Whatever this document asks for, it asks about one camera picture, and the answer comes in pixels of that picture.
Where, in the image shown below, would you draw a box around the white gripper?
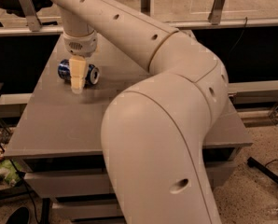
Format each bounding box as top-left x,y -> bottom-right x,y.
63,31 -> 98,93

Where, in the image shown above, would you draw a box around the blue pepsi can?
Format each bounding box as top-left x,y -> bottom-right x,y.
58,59 -> 100,85

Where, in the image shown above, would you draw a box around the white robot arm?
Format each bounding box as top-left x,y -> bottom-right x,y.
51,0 -> 228,224

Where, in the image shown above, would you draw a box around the grey drawer cabinet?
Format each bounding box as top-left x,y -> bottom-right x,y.
7,40 -> 252,224

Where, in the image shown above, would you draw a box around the black office chair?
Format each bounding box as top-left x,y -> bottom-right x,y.
0,0 -> 54,19

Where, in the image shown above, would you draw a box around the snack bags on floor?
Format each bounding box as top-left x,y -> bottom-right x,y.
0,148 -> 21,187

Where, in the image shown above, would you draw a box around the black shoe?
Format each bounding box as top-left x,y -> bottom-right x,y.
6,207 -> 30,224

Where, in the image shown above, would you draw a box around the black stand leg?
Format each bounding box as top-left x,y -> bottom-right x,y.
247,157 -> 278,185

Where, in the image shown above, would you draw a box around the left metal bracket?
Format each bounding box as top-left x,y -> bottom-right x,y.
19,0 -> 42,32

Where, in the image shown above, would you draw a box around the metal bracket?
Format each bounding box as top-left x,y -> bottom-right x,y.
19,0 -> 42,32
141,0 -> 151,15
208,0 -> 226,25

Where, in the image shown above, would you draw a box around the middle metal bracket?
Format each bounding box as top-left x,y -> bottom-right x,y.
141,0 -> 151,15

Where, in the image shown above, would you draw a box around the black cable on floor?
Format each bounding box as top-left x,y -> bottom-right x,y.
0,133 -> 42,224

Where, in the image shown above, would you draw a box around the right metal bracket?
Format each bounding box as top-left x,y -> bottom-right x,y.
208,0 -> 226,25

